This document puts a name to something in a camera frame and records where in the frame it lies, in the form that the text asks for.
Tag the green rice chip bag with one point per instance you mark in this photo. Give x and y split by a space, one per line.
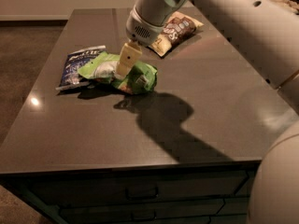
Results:
141 79

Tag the grey cabinet drawers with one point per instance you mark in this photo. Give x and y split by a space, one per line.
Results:
216 194

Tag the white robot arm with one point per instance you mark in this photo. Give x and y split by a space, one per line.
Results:
267 37

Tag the blue chip bag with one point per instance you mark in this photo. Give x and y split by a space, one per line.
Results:
71 79

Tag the brown and cream chip bag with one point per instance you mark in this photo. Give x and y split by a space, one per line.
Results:
177 29

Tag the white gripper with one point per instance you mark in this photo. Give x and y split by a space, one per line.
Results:
140 29

